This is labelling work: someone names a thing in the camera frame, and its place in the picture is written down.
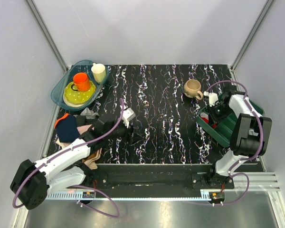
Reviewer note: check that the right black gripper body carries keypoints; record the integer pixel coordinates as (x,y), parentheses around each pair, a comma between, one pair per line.
(217,112)

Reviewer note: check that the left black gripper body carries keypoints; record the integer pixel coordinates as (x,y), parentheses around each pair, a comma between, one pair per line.
(121,131)

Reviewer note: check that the red underwear white trim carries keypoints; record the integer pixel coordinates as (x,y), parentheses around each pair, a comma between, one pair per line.
(205,117)

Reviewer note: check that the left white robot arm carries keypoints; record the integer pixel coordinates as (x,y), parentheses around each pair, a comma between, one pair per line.
(34,181)

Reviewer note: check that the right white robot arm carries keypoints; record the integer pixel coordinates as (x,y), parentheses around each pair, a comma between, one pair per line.
(222,171)

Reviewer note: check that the green divided organizer tray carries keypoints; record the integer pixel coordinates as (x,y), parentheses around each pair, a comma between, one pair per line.
(221,133)

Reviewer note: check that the beige ceramic mug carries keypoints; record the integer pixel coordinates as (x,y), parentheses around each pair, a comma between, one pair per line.
(192,89)

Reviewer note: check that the pile of mixed clothes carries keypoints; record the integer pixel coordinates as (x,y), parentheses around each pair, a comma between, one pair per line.
(83,122)

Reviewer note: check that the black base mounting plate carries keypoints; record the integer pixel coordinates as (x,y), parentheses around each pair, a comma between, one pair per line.
(142,180)

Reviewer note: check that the yellow green dotted plate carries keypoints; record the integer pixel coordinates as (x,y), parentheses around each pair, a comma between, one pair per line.
(75,98)

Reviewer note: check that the orange mug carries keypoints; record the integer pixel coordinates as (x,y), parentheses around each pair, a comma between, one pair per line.
(81,82)

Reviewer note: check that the cream yellow cup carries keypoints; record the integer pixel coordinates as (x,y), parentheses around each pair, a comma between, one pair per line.
(99,72)

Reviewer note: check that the teal transparent plastic basin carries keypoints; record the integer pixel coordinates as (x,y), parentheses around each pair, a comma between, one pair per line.
(83,66)

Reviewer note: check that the aluminium rail frame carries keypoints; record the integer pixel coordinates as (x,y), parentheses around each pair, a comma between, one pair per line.
(260,181)

